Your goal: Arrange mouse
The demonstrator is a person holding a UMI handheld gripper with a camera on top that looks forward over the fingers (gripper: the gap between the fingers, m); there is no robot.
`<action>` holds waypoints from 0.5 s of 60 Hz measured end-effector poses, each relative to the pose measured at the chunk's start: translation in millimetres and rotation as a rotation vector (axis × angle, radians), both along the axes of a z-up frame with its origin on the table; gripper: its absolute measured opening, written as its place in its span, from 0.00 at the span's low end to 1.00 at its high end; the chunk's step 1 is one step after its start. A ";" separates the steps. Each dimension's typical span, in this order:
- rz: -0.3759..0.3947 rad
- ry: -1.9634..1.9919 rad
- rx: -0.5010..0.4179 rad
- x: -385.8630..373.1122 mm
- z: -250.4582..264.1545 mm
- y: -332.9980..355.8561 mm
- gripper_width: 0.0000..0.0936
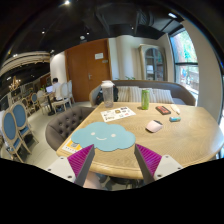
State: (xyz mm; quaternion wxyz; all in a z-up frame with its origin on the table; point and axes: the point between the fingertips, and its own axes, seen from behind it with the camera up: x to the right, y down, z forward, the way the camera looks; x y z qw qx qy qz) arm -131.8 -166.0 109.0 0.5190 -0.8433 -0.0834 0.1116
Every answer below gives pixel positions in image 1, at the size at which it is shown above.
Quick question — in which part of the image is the wooden brown door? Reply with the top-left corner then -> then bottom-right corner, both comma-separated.
65,39 -> 111,102

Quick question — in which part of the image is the blue cushioned chair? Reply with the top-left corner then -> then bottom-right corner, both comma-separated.
11,102 -> 38,142
2,110 -> 30,161

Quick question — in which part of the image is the blue cushioned chair rear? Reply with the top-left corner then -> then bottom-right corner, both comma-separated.
11,102 -> 38,142

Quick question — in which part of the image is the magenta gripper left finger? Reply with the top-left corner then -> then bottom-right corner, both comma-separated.
45,144 -> 96,187

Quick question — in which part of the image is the yellow printed card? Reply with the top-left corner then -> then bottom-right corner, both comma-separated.
62,139 -> 82,154

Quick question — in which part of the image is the black red card case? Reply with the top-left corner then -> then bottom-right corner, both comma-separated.
156,106 -> 171,115

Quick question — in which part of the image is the small teal object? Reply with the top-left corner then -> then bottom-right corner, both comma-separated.
169,117 -> 181,122

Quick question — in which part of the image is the clear plastic shaker bottle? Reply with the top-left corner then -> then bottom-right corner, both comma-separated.
101,81 -> 114,108

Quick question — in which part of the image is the white small packet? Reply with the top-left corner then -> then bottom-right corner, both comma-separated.
171,104 -> 180,115

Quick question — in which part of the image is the grey tufted armchair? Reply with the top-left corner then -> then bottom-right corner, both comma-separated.
45,106 -> 93,151

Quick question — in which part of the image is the black bag on sofa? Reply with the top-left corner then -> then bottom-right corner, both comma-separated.
96,86 -> 118,107

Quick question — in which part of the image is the printed paper sheet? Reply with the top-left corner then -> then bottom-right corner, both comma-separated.
101,107 -> 135,122

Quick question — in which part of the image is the white chair near person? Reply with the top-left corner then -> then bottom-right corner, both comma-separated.
53,83 -> 71,109

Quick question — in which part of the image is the beige curved sofa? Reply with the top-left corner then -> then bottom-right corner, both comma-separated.
88,79 -> 197,107

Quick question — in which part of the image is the blue cushioned chair front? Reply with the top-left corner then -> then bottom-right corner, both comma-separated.
2,110 -> 30,161

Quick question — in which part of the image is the seated person white shirt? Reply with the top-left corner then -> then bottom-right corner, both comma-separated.
52,78 -> 62,101

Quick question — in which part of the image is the glass display cabinet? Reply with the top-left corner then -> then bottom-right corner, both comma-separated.
139,44 -> 166,81

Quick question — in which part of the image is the blue cloud mouse pad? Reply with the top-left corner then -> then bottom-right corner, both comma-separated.
71,122 -> 136,152

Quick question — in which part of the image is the green drink bottle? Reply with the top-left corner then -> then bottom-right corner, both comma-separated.
141,89 -> 149,110

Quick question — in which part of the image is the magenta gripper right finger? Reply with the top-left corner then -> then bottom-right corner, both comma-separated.
133,143 -> 184,185

